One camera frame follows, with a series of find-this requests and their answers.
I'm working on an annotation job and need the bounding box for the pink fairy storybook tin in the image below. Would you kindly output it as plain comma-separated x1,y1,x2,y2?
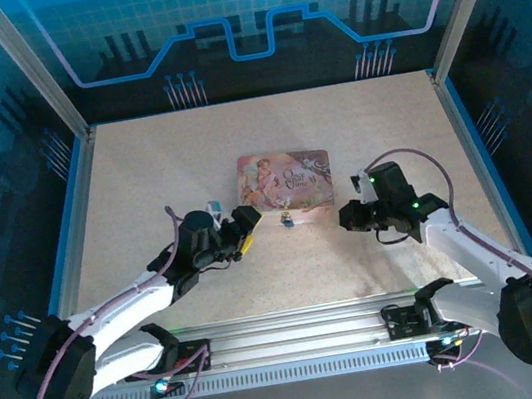
232,142,338,221

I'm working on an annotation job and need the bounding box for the aluminium mounting beam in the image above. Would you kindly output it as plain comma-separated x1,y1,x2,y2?
65,277,493,395

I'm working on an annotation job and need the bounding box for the small lit controller board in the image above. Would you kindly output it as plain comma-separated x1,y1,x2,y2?
424,330,475,362
148,374,186,399

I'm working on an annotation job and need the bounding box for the aluminium table side rail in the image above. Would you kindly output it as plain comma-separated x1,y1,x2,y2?
426,56,532,281
21,126,127,326

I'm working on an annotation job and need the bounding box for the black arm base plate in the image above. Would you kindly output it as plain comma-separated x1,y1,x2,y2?
174,337,217,375
378,299,431,344

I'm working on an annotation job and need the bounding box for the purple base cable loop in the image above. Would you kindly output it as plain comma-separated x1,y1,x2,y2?
131,344,221,399
427,324,490,370

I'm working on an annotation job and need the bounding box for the slotted grey cable duct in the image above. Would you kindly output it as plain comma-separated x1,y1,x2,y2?
82,340,440,399

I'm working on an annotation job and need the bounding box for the aluminium frame post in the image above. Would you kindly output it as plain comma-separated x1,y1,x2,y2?
419,0,529,83
0,0,94,151

